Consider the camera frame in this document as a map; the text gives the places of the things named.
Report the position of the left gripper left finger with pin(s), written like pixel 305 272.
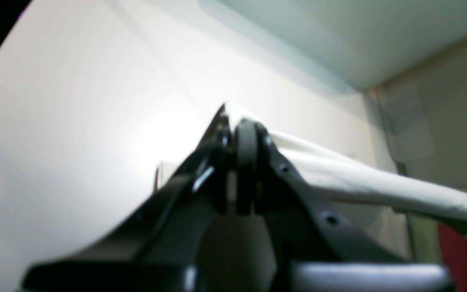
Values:
pixel 156 248

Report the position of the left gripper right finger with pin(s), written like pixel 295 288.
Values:
pixel 316 248

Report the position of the green cloth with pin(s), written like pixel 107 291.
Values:
pixel 424 239

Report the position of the dark red cloth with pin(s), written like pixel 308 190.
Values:
pixel 453 247

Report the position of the grey side cabinet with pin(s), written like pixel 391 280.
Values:
pixel 363 42

